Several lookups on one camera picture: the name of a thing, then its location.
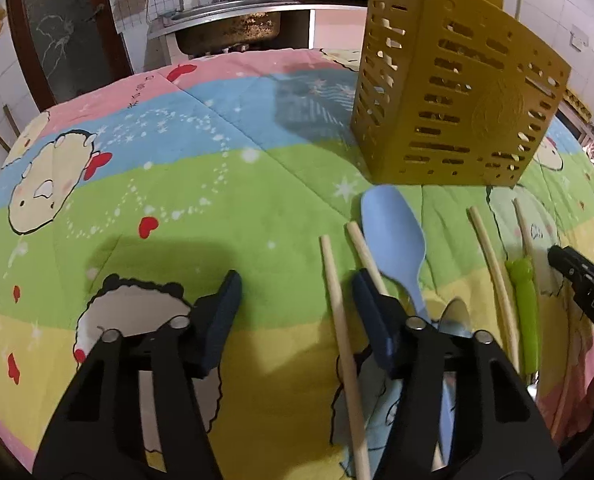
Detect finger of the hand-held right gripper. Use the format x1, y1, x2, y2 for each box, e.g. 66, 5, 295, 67
548, 245, 594, 346

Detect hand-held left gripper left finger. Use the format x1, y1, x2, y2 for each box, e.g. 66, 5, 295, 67
32, 270, 242, 480

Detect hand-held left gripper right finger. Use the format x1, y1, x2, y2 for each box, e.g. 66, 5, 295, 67
352, 269, 562, 480

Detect wooden chopstick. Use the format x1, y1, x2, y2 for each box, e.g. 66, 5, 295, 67
346, 221, 390, 297
513, 198, 536, 261
468, 206, 522, 373
319, 235, 372, 480

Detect green handled utensil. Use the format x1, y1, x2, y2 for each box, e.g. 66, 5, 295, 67
506, 256, 542, 376

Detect light blue plastic spoon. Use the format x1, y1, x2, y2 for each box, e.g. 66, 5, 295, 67
361, 185, 430, 326

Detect metal spoon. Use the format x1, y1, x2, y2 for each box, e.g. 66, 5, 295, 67
438, 298, 475, 466

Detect yellow perforated utensil holder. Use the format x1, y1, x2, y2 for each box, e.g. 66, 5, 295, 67
349, 0, 572, 190

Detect colourful printed blanket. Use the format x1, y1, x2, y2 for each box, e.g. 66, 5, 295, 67
0, 47, 594, 480

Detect yellow egg tray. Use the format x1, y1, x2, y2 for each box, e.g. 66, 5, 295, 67
559, 87, 594, 123

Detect pink kitchen cabinet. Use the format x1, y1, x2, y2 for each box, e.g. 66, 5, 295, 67
297, 2, 372, 52

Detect wooden sticks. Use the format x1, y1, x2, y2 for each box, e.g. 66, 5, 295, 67
0, 105, 22, 151

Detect stainless steel sink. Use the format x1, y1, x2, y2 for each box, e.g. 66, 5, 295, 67
169, 2, 302, 56

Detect dark wooden glass door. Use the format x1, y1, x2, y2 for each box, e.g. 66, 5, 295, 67
6, 0, 135, 106

